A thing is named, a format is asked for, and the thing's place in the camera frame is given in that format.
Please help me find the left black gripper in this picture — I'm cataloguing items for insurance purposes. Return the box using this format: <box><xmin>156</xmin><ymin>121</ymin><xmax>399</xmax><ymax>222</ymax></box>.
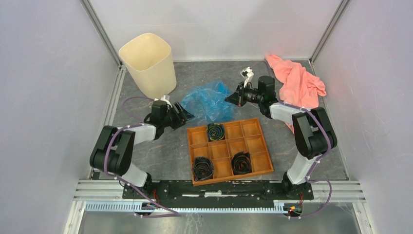
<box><xmin>161</xmin><ymin>101</ymin><xmax>194</xmax><ymax>131</ymax></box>

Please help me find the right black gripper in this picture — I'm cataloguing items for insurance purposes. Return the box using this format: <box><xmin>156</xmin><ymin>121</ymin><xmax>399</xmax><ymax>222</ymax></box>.
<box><xmin>225</xmin><ymin>81</ymin><xmax>263</xmax><ymax>107</ymax></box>

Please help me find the blue plastic trash bag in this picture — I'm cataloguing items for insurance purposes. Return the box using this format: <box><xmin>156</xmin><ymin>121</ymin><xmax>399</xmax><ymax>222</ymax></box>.
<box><xmin>181</xmin><ymin>80</ymin><xmax>235</xmax><ymax>122</ymax></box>

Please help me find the beige trash bin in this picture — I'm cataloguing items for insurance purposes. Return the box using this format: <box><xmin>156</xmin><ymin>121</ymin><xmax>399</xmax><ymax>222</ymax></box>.
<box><xmin>118</xmin><ymin>33</ymin><xmax>177</xmax><ymax>98</ymax></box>

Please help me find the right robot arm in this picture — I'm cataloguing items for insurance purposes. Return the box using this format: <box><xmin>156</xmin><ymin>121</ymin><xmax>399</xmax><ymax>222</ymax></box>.
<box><xmin>225</xmin><ymin>76</ymin><xmax>338</xmax><ymax>199</ymax></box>

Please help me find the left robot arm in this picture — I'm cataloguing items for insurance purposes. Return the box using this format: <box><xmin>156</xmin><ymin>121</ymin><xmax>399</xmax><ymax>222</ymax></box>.
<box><xmin>89</xmin><ymin>100</ymin><xmax>194</xmax><ymax>199</ymax></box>

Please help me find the black bag roll top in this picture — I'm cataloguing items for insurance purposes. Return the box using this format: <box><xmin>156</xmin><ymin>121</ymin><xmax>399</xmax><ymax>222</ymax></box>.
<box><xmin>206</xmin><ymin>123</ymin><xmax>225</xmax><ymax>142</ymax></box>

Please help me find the black bag roll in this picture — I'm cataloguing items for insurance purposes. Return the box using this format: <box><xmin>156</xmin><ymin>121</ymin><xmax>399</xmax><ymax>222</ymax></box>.
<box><xmin>192</xmin><ymin>156</ymin><xmax>214</xmax><ymax>181</ymax></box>
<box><xmin>206</xmin><ymin>123</ymin><xmax>225</xmax><ymax>142</ymax></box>
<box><xmin>231</xmin><ymin>151</ymin><xmax>252</xmax><ymax>175</ymax></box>

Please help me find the orange compartment tray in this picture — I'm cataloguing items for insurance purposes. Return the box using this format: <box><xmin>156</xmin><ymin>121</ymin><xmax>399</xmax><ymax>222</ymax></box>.
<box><xmin>187</xmin><ymin>118</ymin><xmax>274</xmax><ymax>186</ymax></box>

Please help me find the black bag roll left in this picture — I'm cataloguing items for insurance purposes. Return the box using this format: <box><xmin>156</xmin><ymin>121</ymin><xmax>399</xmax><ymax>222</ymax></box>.
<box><xmin>192</xmin><ymin>156</ymin><xmax>214</xmax><ymax>181</ymax></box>

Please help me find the pink cloth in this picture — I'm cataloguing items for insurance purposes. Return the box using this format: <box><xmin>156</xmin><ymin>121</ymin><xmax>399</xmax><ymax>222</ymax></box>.
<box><xmin>264</xmin><ymin>54</ymin><xmax>327</xmax><ymax>133</ymax></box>

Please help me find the black bag roll right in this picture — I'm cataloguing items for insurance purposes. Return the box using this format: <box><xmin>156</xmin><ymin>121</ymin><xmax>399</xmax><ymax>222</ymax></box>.
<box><xmin>231</xmin><ymin>151</ymin><xmax>252</xmax><ymax>175</ymax></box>

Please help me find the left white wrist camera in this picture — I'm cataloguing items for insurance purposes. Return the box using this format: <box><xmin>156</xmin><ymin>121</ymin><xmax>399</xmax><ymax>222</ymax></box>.
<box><xmin>159</xmin><ymin>95</ymin><xmax>172</xmax><ymax>107</ymax></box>

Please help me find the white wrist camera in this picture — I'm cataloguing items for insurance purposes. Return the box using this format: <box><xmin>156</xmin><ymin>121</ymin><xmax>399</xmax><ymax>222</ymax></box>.
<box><xmin>159</xmin><ymin>95</ymin><xmax>172</xmax><ymax>107</ymax></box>
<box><xmin>240</xmin><ymin>67</ymin><xmax>254</xmax><ymax>88</ymax></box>

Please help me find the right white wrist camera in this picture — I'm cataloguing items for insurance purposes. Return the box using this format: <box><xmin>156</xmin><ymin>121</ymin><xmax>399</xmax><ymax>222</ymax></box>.
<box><xmin>240</xmin><ymin>67</ymin><xmax>254</xmax><ymax>88</ymax></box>

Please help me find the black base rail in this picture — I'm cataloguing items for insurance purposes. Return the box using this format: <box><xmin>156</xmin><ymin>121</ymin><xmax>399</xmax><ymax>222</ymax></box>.
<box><xmin>122</xmin><ymin>179</ymin><xmax>314</xmax><ymax>209</ymax></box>

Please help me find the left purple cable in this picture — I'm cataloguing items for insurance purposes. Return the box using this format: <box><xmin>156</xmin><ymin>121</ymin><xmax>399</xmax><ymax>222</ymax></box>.
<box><xmin>103</xmin><ymin>96</ymin><xmax>180</xmax><ymax>219</ymax></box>

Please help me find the white slotted cable duct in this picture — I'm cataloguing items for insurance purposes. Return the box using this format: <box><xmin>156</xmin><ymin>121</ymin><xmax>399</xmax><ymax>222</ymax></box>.
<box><xmin>85</xmin><ymin>201</ymin><xmax>287</xmax><ymax>215</ymax></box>

